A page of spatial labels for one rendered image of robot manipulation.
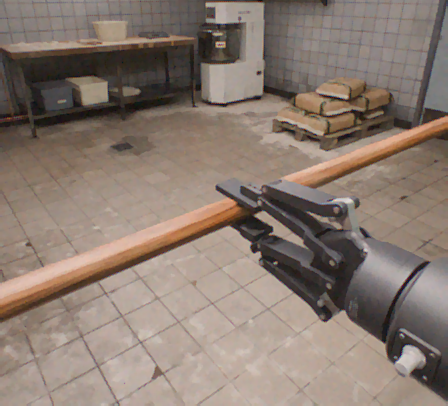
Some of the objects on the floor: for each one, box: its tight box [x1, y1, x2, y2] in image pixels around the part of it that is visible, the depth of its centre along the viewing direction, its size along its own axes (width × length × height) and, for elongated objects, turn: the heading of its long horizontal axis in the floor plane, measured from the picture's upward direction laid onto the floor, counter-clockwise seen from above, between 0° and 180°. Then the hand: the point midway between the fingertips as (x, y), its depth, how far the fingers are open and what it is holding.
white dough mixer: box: [197, 2, 265, 107], centre depth 539 cm, size 92×59×132 cm, turn 128°
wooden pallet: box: [271, 114, 395, 151], centre depth 444 cm, size 120×80×14 cm, turn 128°
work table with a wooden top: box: [0, 35, 197, 138], centre depth 488 cm, size 220×80×90 cm, turn 128°
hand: (243, 207), depth 45 cm, fingers closed on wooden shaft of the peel, 3 cm apart
